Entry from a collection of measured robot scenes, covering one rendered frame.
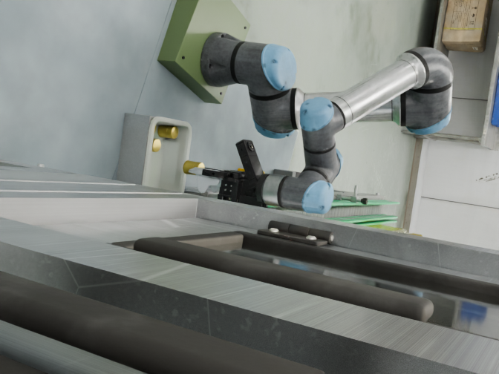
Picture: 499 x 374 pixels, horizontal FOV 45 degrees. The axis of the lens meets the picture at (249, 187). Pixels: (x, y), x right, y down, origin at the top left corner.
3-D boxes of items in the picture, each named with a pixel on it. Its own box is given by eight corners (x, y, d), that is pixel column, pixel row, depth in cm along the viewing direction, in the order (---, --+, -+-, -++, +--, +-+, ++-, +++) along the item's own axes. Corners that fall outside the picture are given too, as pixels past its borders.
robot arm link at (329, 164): (344, 133, 144) (326, 160, 136) (346, 171, 150) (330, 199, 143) (312, 129, 147) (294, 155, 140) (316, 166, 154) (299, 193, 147)
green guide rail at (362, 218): (204, 230, 167) (229, 235, 163) (205, 226, 167) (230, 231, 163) (382, 215, 321) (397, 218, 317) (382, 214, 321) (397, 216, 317)
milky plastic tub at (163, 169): (114, 201, 152) (142, 206, 148) (125, 112, 151) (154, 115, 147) (157, 201, 168) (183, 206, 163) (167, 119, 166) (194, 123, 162)
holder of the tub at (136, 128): (111, 221, 153) (135, 227, 149) (125, 113, 151) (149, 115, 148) (152, 220, 168) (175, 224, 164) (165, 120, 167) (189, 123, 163)
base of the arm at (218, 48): (214, 21, 167) (244, 24, 163) (237, 50, 180) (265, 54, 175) (194, 68, 164) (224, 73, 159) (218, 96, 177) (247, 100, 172)
